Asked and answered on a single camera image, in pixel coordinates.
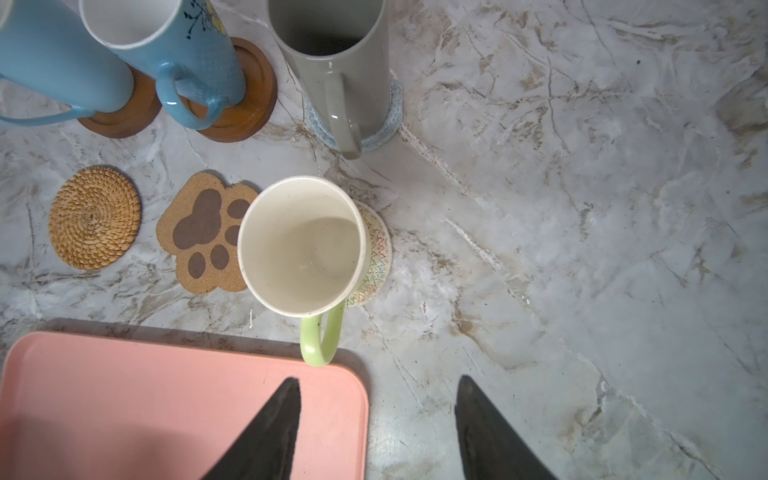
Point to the cork paw coaster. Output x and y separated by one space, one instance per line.
200 229

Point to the light blue woven coaster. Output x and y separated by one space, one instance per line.
389 128

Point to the woven rattan coaster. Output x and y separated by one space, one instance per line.
94 218

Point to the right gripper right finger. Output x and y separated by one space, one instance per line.
489 447

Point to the light blue patterned mug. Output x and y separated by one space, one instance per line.
181 44

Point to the pink silicone tray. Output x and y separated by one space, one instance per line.
87 407

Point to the multicolour woven coaster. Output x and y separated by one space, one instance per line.
381 258

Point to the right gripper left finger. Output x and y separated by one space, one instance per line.
265 448

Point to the grey mug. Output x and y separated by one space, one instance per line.
339 53

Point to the brown wooden coaster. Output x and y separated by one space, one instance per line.
139 112
243 120

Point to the green handled cream mug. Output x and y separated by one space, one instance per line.
303 249

